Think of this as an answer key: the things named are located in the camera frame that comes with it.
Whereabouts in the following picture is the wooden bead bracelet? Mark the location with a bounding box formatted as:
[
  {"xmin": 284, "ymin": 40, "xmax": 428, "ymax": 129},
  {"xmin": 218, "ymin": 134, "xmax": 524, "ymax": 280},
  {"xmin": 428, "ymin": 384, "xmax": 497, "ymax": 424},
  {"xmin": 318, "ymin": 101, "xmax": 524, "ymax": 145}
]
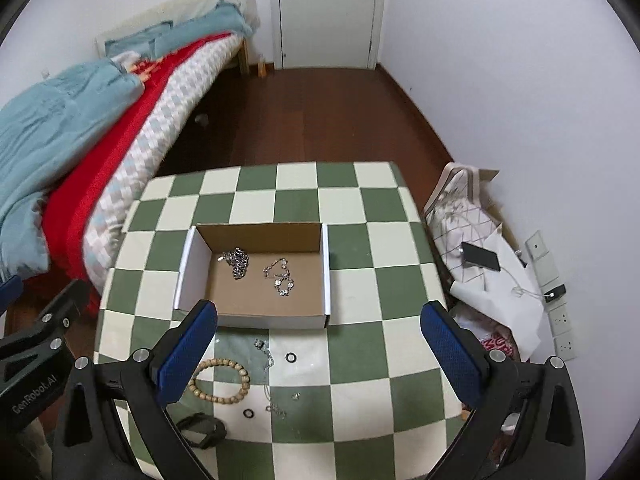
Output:
[{"xmin": 189, "ymin": 357, "xmax": 251, "ymax": 406}]

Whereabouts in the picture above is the red white printed packet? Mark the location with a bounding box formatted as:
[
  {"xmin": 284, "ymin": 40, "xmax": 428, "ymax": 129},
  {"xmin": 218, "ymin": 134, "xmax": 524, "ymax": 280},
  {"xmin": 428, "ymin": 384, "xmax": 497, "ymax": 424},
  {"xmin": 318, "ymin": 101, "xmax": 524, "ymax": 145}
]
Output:
[{"xmin": 479, "ymin": 329, "xmax": 517, "ymax": 357}]

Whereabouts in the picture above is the green white checkered tablecloth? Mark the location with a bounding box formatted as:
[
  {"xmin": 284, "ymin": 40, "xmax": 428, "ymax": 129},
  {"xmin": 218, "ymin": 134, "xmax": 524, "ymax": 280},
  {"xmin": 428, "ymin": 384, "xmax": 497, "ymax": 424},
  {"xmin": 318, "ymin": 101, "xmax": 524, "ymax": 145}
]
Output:
[{"xmin": 94, "ymin": 161, "xmax": 467, "ymax": 480}]

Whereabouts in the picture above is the thin silver necklace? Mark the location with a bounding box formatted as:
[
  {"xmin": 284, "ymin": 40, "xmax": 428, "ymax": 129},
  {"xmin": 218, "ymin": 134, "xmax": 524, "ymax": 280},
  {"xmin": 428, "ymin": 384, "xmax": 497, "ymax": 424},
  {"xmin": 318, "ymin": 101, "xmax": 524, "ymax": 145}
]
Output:
[{"xmin": 254, "ymin": 339, "xmax": 289, "ymax": 419}]

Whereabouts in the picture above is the silver link bracelet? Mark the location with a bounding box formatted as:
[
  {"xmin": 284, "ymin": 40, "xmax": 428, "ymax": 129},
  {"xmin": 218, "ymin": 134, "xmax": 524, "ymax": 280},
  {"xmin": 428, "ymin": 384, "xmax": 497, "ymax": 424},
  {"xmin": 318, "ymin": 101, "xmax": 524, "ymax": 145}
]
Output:
[{"xmin": 262, "ymin": 257, "xmax": 296, "ymax": 299}]

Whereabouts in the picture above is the white paper sheet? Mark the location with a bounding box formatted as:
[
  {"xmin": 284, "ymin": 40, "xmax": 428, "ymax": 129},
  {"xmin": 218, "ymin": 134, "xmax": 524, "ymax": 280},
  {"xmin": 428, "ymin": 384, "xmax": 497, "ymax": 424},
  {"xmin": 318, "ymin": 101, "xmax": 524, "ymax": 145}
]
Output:
[{"xmin": 449, "ymin": 230, "xmax": 547, "ymax": 362}]

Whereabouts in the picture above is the white wall socket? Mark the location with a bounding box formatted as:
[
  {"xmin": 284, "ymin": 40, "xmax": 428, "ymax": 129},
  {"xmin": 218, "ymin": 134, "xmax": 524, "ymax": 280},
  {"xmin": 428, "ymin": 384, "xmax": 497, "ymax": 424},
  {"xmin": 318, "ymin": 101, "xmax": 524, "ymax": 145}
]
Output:
[
  {"xmin": 547, "ymin": 302, "xmax": 571, "ymax": 337},
  {"xmin": 552, "ymin": 335, "xmax": 577, "ymax": 361}
]

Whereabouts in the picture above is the white charging cable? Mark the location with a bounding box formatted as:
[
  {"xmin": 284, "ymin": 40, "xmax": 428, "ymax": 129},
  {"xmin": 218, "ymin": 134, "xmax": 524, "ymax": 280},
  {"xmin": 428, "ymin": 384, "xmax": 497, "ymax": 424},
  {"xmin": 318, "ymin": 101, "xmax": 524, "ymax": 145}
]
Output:
[{"xmin": 499, "ymin": 267, "xmax": 551, "ymax": 302}]

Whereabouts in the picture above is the white grid pattern bag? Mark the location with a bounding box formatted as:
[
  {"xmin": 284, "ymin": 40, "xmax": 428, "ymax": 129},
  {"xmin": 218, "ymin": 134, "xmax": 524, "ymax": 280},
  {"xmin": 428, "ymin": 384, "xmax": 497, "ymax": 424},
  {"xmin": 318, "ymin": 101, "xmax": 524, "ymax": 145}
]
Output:
[{"xmin": 424, "ymin": 161, "xmax": 502, "ymax": 273}]

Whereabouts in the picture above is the white door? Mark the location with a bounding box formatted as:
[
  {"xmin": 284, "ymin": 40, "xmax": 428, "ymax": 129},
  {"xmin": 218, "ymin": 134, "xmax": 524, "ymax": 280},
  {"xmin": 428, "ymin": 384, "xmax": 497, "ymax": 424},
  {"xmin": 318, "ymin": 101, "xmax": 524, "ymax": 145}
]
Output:
[{"xmin": 270, "ymin": 0, "xmax": 389, "ymax": 71}]

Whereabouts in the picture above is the white wall switch plate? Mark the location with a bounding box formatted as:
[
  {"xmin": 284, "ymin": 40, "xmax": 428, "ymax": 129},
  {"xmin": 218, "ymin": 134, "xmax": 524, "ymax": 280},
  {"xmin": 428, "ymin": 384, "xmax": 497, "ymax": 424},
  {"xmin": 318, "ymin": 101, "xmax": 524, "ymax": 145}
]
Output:
[{"xmin": 525, "ymin": 230, "xmax": 562, "ymax": 287}]

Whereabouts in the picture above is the thick silver chain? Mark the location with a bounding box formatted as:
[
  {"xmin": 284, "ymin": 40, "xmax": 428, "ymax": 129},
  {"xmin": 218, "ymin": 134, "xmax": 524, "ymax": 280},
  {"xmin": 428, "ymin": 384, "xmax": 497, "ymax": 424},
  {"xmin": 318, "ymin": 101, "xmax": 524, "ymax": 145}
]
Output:
[{"xmin": 218, "ymin": 247, "xmax": 251, "ymax": 281}]

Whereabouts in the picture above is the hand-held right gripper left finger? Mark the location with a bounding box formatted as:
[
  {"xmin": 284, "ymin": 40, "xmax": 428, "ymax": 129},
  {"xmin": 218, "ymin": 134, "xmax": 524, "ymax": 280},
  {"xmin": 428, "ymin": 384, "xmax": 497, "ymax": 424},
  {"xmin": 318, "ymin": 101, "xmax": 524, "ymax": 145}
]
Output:
[{"xmin": 51, "ymin": 300, "xmax": 219, "ymax": 480}]

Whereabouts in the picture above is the bed with blankets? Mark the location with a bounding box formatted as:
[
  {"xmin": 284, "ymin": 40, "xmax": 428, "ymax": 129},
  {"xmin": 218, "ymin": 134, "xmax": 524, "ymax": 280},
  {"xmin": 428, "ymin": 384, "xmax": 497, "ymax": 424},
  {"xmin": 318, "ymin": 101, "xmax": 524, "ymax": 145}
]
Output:
[{"xmin": 0, "ymin": 2, "xmax": 256, "ymax": 281}]

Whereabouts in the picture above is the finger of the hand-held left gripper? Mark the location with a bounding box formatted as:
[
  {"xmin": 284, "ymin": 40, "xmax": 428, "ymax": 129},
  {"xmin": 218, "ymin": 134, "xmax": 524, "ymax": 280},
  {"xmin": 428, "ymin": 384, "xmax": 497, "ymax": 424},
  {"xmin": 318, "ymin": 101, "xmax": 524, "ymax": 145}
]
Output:
[
  {"xmin": 0, "ymin": 279, "xmax": 92, "ymax": 367},
  {"xmin": 0, "ymin": 275, "xmax": 24, "ymax": 317}
]

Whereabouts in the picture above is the black hair tie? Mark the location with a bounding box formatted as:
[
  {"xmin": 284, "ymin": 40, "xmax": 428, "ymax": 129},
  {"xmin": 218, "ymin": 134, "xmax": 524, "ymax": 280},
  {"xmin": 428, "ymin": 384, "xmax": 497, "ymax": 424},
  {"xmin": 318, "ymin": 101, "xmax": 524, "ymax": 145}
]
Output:
[{"xmin": 176, "ymin": 412, "xmax": 227, "ymax": 449}]

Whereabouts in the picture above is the red blanket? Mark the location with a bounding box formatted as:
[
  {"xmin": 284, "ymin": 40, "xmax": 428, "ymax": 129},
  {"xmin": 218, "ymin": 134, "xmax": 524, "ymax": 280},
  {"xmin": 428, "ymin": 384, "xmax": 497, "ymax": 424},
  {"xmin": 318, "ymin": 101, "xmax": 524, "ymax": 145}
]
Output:
[{"xmin": 42, "ymin": 32, "xmax": 241, "ymax": 312}]

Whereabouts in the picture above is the open cardboard box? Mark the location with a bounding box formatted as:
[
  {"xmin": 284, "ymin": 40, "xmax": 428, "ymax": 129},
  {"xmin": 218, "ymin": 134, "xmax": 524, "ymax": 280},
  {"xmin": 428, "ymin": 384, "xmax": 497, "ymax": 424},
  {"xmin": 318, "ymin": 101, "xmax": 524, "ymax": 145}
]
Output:
[{"xmin": 173, "ymin": 222, "xmax": 332, "ymax": 330}]

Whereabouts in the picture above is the black smartphone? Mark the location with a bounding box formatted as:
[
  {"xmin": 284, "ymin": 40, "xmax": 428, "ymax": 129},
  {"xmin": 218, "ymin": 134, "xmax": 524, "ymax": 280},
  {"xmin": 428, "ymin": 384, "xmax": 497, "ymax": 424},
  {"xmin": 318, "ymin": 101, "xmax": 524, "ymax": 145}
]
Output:
[{"xmin": 460, "ymin": 241, "xmax": 501, "ymax": 272}]

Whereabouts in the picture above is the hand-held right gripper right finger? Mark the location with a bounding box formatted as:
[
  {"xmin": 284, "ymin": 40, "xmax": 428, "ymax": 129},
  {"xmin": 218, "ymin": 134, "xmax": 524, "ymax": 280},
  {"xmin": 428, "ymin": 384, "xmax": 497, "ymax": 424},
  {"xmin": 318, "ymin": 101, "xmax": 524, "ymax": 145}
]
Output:
[{"xmin": 420, "ymin": 301, "xmax": 587, "ymax": 480}]

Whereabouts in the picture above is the diamond pattern quilt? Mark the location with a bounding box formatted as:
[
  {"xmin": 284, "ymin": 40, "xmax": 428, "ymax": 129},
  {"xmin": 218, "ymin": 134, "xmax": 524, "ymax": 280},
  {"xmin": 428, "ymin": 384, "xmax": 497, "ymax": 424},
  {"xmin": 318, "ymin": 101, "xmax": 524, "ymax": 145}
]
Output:
[{"xmin": 82, "ymin": 35, "xmax": 247, "ymax": 302}]

